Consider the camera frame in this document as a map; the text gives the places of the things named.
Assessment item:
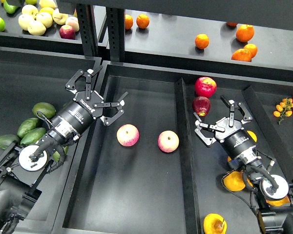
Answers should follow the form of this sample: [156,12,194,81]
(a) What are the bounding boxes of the green avocado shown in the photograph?
[17,117,42,138]
[32,102,56,118]
[53,146,69,162]

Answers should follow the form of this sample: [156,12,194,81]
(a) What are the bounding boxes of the black shelf post left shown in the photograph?
[76,3,99,57]

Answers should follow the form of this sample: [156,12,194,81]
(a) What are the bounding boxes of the black shelf post right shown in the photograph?
[106,7,125,62]

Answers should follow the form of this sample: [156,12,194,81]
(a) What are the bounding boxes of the left green avocado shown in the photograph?
[17,117,42,138]

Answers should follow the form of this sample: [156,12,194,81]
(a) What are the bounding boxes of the large right shelf orange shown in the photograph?
[236,24,255,42]

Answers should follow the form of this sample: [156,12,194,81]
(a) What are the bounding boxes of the lower green avocado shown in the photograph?
[53,146,69,162]

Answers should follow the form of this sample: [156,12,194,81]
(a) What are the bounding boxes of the orange cherry tomato bunch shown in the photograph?
[273,97,293,125]

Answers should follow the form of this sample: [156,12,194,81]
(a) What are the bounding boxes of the left shelf orange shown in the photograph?
[125,14,133,30]

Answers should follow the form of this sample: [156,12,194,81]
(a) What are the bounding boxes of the pink apple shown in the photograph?
[116,124,139,147]
[158,130,179,153]

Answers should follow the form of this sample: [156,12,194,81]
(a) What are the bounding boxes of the black tray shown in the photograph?
[51,60,293,234]
[0,47,101,234]

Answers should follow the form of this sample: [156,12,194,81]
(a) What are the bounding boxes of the yellow pear with brown spot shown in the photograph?
[203,214,227,234]

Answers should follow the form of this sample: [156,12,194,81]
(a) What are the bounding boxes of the front right shelf orange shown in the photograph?
[231,48,252,62]

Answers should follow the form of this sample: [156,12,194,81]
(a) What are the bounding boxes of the left pink apple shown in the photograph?
[116,124,139,147]

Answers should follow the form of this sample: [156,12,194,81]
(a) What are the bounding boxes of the lower right yellow pear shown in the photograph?
[266,196,290,207]

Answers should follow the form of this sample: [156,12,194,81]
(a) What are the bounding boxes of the upper yellow pear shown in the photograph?
[247,130,257,142]

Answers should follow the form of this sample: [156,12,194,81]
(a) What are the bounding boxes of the black left tray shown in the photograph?
[0,47,101,234]

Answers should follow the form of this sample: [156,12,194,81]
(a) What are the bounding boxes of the small right shelf orange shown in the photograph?
[244,43,258,58]

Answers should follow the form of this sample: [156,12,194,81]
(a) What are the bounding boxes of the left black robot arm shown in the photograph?
[0,67,125,234]

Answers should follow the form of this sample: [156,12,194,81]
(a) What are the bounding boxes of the black centre tray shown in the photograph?
[51,60,293,234]

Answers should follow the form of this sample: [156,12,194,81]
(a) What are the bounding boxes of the pale yellow pear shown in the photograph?
[27,20,46,36]

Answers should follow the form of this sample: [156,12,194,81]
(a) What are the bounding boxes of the lower left yellow pear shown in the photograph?
[223,171,246,192]

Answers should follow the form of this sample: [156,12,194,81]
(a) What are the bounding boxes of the centre shelf orange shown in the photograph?
[194,34,209,49]

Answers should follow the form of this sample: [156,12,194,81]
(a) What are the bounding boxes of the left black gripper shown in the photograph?
[57,65,128,133]

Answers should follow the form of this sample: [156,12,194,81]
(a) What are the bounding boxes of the right pink apple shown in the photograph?
[158,130,179,153]

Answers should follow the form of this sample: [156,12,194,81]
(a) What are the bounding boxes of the dark red shelf apple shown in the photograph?
[59,24,76,39]

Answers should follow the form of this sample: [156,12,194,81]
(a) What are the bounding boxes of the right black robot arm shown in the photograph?
[192,97,293,234]

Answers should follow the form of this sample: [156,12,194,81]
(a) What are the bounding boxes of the bright red apple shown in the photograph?
[194,77,217,98]

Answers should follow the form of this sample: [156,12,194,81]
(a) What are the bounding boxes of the top green avocado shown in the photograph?
[32,102,56,118]

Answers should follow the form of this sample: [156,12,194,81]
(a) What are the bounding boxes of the black shelf post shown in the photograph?
[76,3,99,57]
[106,7,125,62]

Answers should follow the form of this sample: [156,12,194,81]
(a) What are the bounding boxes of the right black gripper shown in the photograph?
[193,95,257,162]

